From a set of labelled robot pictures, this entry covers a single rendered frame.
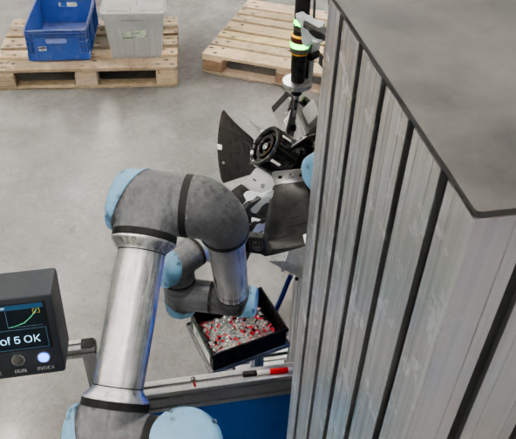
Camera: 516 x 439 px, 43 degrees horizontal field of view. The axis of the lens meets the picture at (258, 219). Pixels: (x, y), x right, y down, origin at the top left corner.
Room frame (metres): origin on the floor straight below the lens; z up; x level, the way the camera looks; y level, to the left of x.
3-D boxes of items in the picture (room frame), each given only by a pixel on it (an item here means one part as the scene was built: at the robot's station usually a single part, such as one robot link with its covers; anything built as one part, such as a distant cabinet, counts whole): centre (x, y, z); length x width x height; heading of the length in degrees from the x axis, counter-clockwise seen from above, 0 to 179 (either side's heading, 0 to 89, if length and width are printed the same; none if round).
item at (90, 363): (0.90, 0.37, 0.96); 0.03 x 0.03 x 0.20; 12
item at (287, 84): (1.37, -0.09, 1.50); 0.09 x 0.07 x 0.10; 137
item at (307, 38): (1.24, -0.09, 1.64); 0.09 x 0.03 x 0.06; 43
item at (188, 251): (1.04, 0.18, 1.17); 0.11 x 0.08 x 0.09; 138
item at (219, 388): (0.99, -0.06, 0.82); 0.90 x 0.04 x 0.08; 102
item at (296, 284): (1.52, -0.16, 0.46); 0.09 x 0.05 x 0.91; 12
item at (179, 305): (1.04, 0.16, 1.08); 0.11 x 0.08 x 0.11; 83
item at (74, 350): (0.88, 0.47, 1.04); 0.24 x 0.03 x 0.03; 102
